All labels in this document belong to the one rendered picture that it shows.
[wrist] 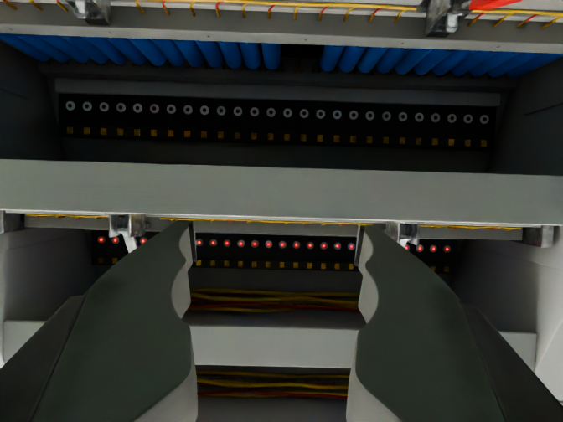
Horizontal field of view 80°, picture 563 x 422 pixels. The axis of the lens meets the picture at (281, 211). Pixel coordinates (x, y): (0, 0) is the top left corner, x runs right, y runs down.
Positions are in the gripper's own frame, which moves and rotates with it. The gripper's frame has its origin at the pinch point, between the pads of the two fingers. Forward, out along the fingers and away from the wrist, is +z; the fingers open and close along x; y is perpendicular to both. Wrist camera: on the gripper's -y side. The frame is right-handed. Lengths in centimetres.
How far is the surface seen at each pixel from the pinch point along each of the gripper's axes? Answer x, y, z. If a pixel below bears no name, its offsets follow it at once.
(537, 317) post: 30.3, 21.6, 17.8
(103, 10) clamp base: -13.3, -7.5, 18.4
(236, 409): -6, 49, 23
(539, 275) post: 30.3, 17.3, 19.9
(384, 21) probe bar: 8.4, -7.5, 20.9
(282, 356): 1.2, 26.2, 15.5
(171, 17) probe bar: -9.0, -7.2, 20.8
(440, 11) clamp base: 11.3, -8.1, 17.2
